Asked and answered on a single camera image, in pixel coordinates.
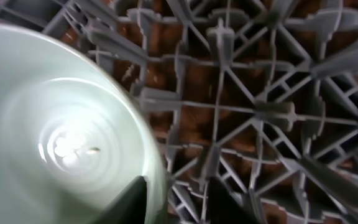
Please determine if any mint green bowl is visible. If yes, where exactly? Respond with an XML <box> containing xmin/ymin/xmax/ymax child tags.
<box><xmin>0</xmin><ymin>24</ymin><xmax>167</xmax><ymax>223</ymax></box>

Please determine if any grey dishwasher rack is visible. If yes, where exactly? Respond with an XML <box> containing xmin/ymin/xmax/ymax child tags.
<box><xmin>0</xmin><ymin>0</ymin><xmax>358</xmax><ymax>223</ymax></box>

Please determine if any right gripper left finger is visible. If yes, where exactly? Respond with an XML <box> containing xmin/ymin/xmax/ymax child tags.
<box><xmin>93</xmin><ymin>176</ymin><xmax>147</xmax><ymax>224</ymax></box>

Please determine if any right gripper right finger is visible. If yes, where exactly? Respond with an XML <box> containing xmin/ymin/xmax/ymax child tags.
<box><xmin>207</xmin><ymin>177</ymin><xmax>258</xmax><ymax>224</ymax></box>

